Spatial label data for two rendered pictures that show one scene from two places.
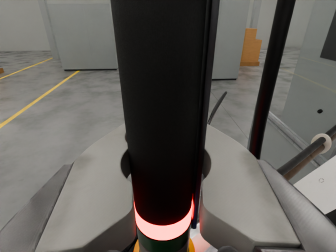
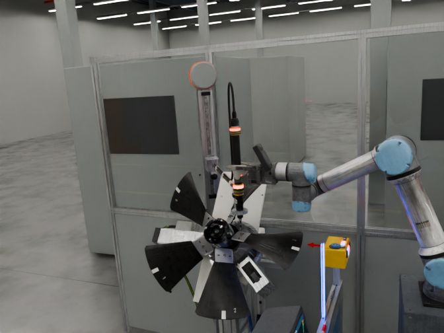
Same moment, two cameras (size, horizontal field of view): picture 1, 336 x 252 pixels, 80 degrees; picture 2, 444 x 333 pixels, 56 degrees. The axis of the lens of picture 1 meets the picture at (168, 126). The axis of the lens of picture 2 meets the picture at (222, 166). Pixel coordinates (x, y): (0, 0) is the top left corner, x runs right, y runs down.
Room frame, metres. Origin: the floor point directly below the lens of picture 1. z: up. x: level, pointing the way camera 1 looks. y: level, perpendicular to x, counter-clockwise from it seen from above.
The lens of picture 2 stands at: (-0.60, 1.55, 1.87)
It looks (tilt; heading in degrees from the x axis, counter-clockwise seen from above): 12 degrees down; 296
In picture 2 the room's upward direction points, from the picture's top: 4 degrees counter-clockwise
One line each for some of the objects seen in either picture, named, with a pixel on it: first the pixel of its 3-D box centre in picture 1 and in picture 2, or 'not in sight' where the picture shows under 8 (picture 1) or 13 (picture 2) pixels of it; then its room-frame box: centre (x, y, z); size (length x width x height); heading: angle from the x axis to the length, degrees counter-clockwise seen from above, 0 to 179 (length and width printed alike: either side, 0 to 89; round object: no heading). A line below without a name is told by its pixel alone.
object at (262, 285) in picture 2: not in sight; (256, 277); (0.03, -0.03, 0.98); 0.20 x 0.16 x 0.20; 92
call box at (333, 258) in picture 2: not in sight; (336, 253); (-0.27, -0.30, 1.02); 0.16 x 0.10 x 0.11; 92
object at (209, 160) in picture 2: not in sight; (212, 164); (0.46, -0.50, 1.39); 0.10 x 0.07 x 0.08; 127
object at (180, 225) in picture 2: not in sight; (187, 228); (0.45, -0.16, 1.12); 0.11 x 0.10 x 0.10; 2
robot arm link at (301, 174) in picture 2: not in sight; (301, 173); (-0.19, -0.01, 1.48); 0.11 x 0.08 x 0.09; 2
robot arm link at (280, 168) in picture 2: not in sight; (282, 171); (-0.11, -0.01, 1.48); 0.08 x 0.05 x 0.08; 92
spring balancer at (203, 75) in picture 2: not in sight; (203, 75); (0.51, -0.57, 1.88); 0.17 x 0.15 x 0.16; 2
